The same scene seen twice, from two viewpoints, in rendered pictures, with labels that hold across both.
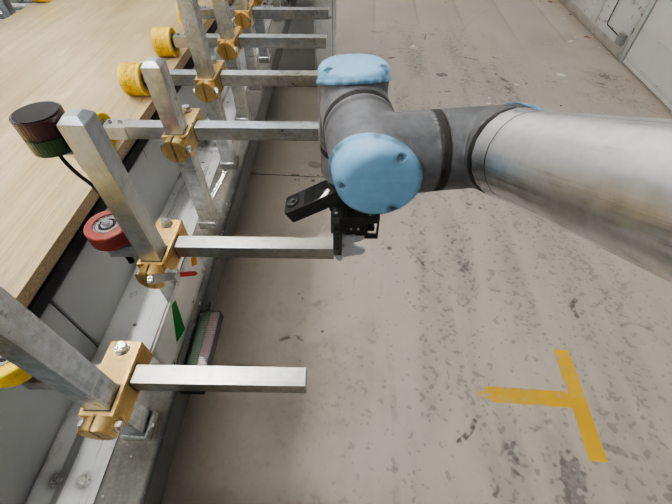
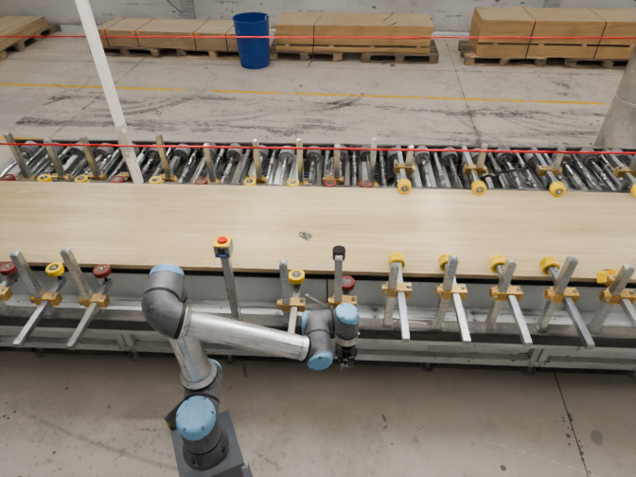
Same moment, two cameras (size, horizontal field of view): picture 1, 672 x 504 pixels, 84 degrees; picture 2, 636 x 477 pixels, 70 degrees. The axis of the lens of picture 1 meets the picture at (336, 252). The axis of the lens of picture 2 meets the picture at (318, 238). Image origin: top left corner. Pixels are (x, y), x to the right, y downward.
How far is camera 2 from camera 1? 166 cm
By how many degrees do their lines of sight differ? 62
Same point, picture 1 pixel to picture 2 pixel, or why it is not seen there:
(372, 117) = (316, 314)
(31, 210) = (354, 259)
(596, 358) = not seen: outside the picture
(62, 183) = (369, 262)
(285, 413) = (333, 421)
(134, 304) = not seen: hidden behind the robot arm
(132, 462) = (276, 320)
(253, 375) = not seen: hidden behind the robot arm
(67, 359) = (285, 285)
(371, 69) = (340, 313)
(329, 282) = (438, 450)
